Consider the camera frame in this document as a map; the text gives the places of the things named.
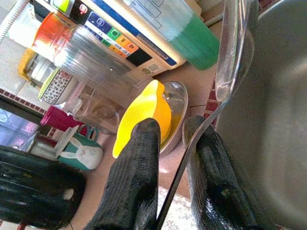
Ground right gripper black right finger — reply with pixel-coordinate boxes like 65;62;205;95
181;115;267;230

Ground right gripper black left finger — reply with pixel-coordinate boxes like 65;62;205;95
83;117;161;230

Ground yellow plastic juicer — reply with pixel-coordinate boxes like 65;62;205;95
112;80;173;159

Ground clear bubble wrap sheet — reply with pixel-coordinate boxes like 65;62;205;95
155;185;200;230

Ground teal bunny mug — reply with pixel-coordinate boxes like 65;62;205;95
53;124;104;171

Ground small steel bowl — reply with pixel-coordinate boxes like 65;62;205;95
157;80;189;155

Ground jar with pink lid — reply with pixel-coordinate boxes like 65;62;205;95
40;95;120;137

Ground steel sink basin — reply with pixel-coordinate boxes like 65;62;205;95
214;0;307;230

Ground black round appliance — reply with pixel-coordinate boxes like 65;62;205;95
0;145;87;230

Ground patterned bowl with green lid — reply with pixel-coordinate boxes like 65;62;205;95
37;68;73;105

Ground clear jar with orange lid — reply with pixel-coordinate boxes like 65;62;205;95
32;11;155;136

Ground beige water ioniser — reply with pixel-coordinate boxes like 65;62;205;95
33;0;187;78

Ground soap bottle with blue cap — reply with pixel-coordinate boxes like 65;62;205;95
123;0;221;71

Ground white plastic container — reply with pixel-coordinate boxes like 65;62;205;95
6;9;43;50

